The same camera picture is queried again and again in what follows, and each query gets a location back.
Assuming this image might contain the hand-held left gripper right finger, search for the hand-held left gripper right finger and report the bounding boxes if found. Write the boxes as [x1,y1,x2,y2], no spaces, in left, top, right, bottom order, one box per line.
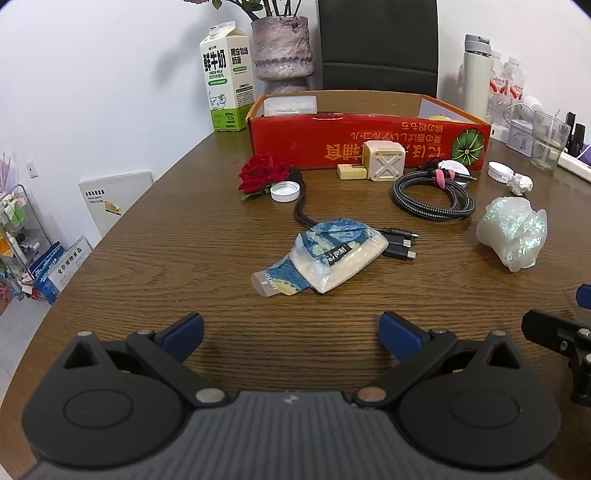
[353,311,526,409]

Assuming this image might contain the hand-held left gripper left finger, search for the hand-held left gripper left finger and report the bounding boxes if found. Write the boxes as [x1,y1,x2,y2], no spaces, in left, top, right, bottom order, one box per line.
[62,312,232,408]

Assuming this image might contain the black multi-head charging cable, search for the black multi-head charging cable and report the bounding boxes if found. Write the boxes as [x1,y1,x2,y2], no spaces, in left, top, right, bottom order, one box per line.
[289,167,420,264]

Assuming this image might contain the red rose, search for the red rose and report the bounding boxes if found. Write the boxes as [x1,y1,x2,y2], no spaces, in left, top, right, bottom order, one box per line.
[238,154,293,201]

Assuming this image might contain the red cardboard box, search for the red cardboard box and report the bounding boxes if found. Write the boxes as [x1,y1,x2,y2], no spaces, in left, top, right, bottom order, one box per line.
[246,93,492,171]

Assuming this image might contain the brown wooden desk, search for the brown wooden desk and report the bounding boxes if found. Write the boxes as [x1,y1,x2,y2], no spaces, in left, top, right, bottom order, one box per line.
[0,89,591,480]

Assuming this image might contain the crumpled iridescent plastic wrap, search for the crumpled iridescent plastic wrap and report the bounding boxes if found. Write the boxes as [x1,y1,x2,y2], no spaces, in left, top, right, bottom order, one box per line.
[476,196,548,273]

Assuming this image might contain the blue white snack packet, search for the blue white snack packet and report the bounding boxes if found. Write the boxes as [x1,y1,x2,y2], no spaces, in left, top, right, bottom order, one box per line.
[251,217,389,296]

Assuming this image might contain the crumpled white paper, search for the crumpled white paper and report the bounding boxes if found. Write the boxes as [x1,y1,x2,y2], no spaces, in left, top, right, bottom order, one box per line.
[506,172,534,194]

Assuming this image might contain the white power strip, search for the white power strip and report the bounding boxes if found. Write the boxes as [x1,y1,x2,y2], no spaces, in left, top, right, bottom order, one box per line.
[558,151,591,182]

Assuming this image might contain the white cardboard box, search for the white cardboard box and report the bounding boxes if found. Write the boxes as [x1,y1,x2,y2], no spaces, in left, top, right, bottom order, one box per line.
[46,235,92,292]

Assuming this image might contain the white desk calendar board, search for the white desk calendar board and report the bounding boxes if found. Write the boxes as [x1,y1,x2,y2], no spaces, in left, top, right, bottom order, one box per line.
[78,170,154,241]

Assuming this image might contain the blue cardboard box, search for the blue cardboard box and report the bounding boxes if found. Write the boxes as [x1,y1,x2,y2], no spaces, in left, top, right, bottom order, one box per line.
[28,240,66,306]

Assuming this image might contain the white ridged lid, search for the white ridged lid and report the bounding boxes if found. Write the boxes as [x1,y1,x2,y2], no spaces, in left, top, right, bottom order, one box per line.
[488,161,514,184]

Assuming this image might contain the clear glass cup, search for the clear glass cup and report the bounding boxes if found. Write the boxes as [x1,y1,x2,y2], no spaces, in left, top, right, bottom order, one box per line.
[529,111,572,173]

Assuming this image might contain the black desk clips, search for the black desk clips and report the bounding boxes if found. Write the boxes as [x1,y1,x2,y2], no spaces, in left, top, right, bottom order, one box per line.
[564,111,588,154]

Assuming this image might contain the white bottle cap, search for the white bottle cap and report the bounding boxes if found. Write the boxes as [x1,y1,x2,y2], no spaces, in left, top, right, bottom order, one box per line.
[270,182,301,203]

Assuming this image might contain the beige cube charger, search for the beige cube charger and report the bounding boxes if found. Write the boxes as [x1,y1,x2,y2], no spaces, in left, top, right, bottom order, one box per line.
[363,141,407,184]

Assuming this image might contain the white tin box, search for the white tin box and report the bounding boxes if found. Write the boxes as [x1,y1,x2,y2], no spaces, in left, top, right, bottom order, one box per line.
[506,117,536,149]

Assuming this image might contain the white round disc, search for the white round disc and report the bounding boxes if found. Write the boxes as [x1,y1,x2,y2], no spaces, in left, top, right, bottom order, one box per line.
[437,159,471,185]

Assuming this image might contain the white thermos bottle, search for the white thermos bottle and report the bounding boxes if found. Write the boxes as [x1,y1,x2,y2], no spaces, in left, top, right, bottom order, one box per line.
[464,34,492,124]

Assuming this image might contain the clear plastic box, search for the clear plastic box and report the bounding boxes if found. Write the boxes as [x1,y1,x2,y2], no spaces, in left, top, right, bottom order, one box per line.
[264,95,319,116]

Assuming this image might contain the green white milk carton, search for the green white milk carton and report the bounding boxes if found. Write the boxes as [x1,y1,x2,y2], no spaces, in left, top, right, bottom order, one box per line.
[199,24,256,132]

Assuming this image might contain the black paper bag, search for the black paper bag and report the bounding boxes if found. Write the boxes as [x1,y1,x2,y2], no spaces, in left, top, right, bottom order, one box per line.
[317,0,439,96]

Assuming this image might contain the mottled pink stone vase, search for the mottled pink stone vase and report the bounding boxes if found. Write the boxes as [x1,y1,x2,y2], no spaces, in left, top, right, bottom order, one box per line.
[250,16,315,96]

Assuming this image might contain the coiled black braided cable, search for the coiled black braided cable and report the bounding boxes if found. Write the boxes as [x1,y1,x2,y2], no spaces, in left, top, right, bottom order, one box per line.
[392,168,476,216]

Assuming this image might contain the metal wire rack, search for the metal wire rack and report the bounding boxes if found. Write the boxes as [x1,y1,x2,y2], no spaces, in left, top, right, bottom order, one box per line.
[0,184,52,302]

